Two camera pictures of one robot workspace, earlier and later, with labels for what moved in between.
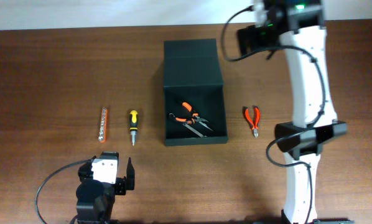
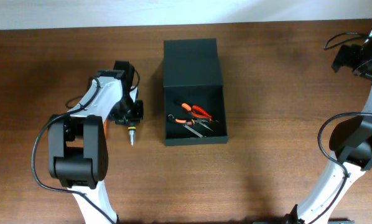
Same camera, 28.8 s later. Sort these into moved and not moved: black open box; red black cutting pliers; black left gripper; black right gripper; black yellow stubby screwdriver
Moved: black left gripper; black right gripper; red black cutting pliers
Not moved: black open box; black yellow stubby screwdriver
